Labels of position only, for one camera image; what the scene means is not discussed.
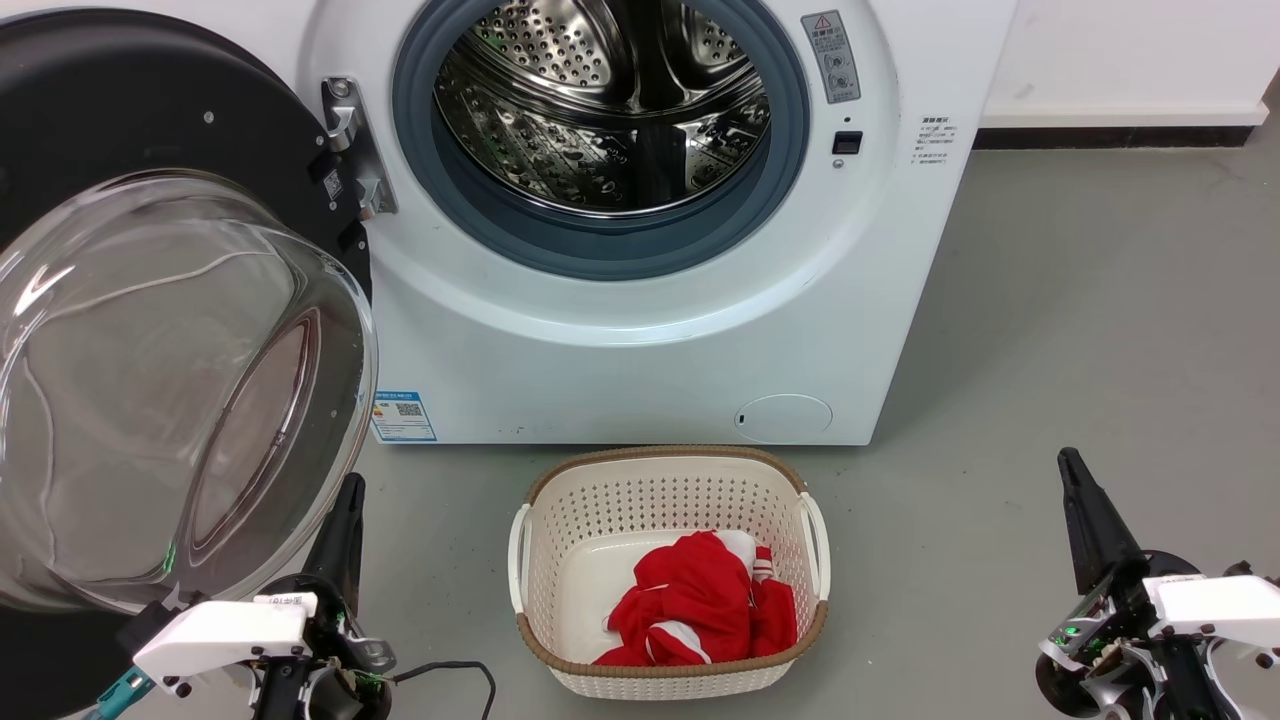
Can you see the black door lock socket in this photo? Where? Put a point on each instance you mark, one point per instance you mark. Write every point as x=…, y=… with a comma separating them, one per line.
x=847, y=142

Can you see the round white filter cover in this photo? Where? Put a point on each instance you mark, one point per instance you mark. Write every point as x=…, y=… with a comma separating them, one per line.
x=785, y=418

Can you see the blue energy label sticker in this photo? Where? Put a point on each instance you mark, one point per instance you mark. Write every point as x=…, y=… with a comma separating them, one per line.
x=408, y=415

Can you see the metal door hinge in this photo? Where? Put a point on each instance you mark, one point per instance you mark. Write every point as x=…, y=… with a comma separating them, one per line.
x=358, y=150

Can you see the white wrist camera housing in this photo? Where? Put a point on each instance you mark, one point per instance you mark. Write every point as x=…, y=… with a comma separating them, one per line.
x=220, y=635
x=1215, y=605

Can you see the red and white garment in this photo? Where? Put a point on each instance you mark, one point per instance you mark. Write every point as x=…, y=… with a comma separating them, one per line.
x=700, y=600

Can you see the black round washer door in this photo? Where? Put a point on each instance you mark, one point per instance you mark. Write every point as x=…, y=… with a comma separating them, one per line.
x=150, y=100

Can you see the left white wrist camera housing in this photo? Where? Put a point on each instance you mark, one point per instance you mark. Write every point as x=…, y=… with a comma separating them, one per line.
x=220, y=635

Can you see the stainless steel washer drum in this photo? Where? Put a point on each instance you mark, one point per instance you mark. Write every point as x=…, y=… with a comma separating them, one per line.
x=520, y=150

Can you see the small text label sticker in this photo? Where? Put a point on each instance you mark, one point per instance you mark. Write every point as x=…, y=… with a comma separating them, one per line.
x=938, y=140

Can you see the grey warning label sticker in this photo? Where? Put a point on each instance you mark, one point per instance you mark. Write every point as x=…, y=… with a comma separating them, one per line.
x=832, y=55

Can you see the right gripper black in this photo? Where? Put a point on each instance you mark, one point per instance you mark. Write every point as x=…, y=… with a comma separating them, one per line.
x=1130, y=680

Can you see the right white wrist camera housing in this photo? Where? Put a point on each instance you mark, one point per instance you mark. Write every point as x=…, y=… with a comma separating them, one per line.
x=1215, y=605

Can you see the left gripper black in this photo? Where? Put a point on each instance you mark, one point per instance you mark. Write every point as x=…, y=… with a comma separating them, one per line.
x=330, y=690

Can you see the white front-load washing machine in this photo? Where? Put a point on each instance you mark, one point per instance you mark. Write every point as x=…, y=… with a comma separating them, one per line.
x=600, y=380

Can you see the cream perforated laundry basket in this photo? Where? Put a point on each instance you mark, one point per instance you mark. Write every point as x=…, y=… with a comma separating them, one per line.
x=600, y=500

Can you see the teal connector piece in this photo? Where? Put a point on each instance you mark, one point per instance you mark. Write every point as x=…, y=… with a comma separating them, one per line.
x=118, y=693

